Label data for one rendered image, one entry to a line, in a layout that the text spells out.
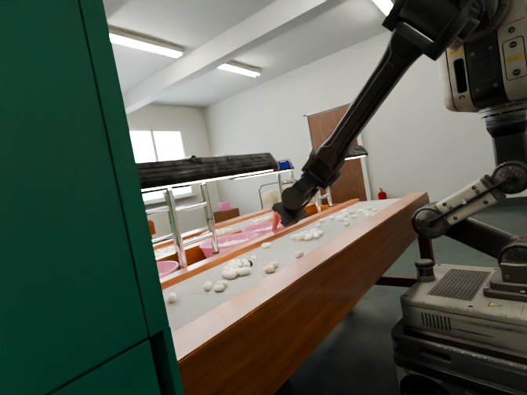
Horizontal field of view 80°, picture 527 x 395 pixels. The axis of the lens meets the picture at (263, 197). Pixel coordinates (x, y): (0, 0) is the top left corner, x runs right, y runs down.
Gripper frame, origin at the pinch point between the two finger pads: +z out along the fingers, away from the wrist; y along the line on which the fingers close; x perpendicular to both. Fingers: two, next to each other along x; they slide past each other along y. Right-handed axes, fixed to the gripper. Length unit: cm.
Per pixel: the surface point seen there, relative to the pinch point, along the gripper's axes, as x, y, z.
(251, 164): -26.5, -12.8, -2.0
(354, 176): -108, -476, 136
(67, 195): -1, 58, -25
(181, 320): 7.3, 33.9, 10.1
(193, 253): -30, -14, 54
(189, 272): -10.3, 12.5, 27.5
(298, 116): -274, -475, 122
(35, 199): -1, 61, -25
